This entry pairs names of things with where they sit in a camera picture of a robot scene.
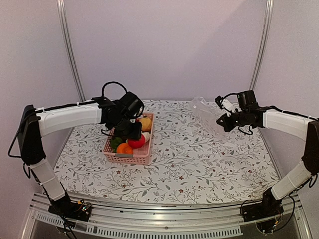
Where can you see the front aluminium rail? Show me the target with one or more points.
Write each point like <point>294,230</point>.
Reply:
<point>116,219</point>

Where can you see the orange toy tangerine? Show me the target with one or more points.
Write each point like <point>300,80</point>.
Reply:
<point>124,148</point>

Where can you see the floral patterned table mat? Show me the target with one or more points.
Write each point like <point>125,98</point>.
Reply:
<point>188,165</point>

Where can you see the clear zip top bag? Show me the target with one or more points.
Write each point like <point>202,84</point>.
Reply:
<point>208,114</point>

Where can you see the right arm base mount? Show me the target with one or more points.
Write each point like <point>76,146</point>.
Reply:
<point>269,211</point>

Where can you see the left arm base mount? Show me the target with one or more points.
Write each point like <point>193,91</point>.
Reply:
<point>65,208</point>

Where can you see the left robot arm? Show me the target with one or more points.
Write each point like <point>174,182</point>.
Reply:
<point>35,124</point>

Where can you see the white toy cabbage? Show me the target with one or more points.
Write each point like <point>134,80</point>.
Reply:
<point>147,136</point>

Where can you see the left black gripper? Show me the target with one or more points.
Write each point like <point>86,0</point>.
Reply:
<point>135,135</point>

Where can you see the right aluminium frame post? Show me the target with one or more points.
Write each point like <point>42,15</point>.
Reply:
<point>263,43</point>

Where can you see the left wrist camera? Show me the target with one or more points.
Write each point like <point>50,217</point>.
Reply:
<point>135,109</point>

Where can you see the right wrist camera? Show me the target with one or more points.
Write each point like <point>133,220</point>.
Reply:
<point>225,104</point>

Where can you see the yellow toy pear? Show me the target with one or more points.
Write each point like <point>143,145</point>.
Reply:
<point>146,124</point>

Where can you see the white toy radish with leaves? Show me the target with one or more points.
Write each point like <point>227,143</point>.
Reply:
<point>114,142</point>

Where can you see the left aluminium frame post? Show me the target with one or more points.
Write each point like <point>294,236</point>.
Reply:
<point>69,49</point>

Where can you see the red toy apple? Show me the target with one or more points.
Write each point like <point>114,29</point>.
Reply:
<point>135,144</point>

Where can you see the aluminium frame post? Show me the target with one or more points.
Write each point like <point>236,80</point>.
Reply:
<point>69,49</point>
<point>263,43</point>

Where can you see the pink perforated plastic basket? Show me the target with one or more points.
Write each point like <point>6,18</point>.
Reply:
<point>140,156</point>

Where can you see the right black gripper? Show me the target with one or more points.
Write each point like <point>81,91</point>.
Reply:
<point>228,127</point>

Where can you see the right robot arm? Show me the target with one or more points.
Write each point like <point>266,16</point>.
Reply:
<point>291,136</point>

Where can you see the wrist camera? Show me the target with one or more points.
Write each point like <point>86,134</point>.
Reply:
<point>135,109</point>
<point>225,104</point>

